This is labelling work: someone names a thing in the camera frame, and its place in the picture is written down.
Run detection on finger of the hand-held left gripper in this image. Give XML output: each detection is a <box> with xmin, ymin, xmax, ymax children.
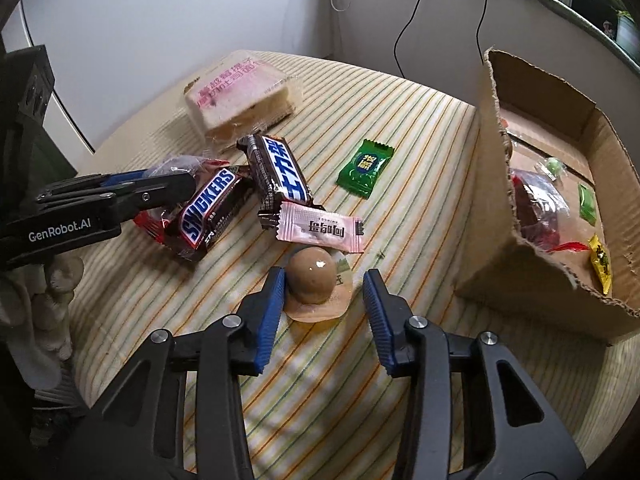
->
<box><xmin>35</xmin><ymin>170</ymin><xmax>153</xmax><ymax>205</ymax></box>
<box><xmin>97</xmin><ymin>172</ymin><xmax>198</xmax><ymax>228</ymax></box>

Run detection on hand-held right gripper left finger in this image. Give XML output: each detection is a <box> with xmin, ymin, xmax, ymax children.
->
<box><xmin>75</xmin><ymin>267</ymin><xmax>286</xmax><ymax>480</ymax></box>

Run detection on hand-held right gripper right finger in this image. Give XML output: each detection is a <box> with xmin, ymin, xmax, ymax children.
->
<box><xmin>363</xmin><ymin>270</ymin><xmax>588</xmax><ymax>480</ymax></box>

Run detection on clear packet red contents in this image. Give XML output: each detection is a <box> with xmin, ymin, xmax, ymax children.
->
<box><xmin>135</xmin><ymin>155</ymin><xmax>241</xmax><ymax>246</ymax></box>

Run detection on brown chocolate bar blue print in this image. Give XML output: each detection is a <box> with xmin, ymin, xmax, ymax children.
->
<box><xmin>165</xmin><ymin>167</ymin><xmax>256</xmax><ymax>261</ymax></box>

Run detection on vacuum-packed brown egg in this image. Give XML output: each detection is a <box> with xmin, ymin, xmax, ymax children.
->
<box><xmin>282</xmin><ymin>245</ymin><xmax>353</xmax><ymax>323</ymax></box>

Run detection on pink snack packet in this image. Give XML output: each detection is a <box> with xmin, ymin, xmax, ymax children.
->
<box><xmin>277</xmin><ymin>202</ymin><xmax>366</xmax><ymax>253</ymax></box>

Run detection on dark chocolate bar white print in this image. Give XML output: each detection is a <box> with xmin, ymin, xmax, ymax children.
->
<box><xmin>237</xmin><ymin>135</ymin><xmax>326</xmax><ymax>231</ymax></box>

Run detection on bagged sliced bread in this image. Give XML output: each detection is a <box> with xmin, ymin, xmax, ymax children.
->
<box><xmin>182</xmin><ymin>52</ymin><xmax>303</xmax><ymax>143</ymax></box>

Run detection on cardboard box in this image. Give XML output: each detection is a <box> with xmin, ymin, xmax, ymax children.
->
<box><xmin>452</xmin><ymin>47</ymin><xmax>640</xmax><ymax>348</ymax></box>

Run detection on green candy packet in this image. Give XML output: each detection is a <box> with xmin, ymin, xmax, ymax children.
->
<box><xmin>336</xmin><ymin>139</ymin><xmax>396</xmax><ymax>198</ymax></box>

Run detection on clear packet dark contents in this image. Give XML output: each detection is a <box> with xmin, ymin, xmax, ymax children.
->
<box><xmin>510</xmin><ymin>167</ymin><xmax>588</xmax><ymax>256</ymax></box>

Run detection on yellow snack packet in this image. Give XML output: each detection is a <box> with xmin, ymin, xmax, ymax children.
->
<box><xmin>587</xmin><ymin>235</ymin><xmax>613</xmax><ymax>296</ymax></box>

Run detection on clear green candy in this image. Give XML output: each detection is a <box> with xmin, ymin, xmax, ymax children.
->
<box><xmin>537</xmin><ymin>157</ymin><xmax>566</xmax><ymax>181</ymax></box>

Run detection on small green snack packet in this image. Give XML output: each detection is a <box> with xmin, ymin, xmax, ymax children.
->
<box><xmin>577</xmin><ymin>182</ymin><xmax>598</xmax><ymax>226</ymax></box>

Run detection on person's left hand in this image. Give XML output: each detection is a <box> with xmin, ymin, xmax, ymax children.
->
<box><xmin>0</xmin><ymin>252</ymin><xmax>83</xmax><ymax>391</ymax></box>

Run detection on striped tablecloth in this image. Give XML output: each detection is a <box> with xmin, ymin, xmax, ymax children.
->
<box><xmin>67</xmin><ymin>50</ymin><xmax>640</xmax><ymax>480</ymax></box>

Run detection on potted spider plant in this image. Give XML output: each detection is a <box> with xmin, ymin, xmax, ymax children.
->
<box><xmin>592</xmin><ymin>0</ymin><xmax>640</xmax><ymax>58</ymax></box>

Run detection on black cable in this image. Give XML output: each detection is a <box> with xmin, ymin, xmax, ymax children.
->
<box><xmin>476</xmin><ymin>0</ymin><xmax>496</xmax><ymax>67</ymax></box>
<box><xmin>394</xmin><ymin>0</ymin><xmax>444</xmax><ymax>77</ymax></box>

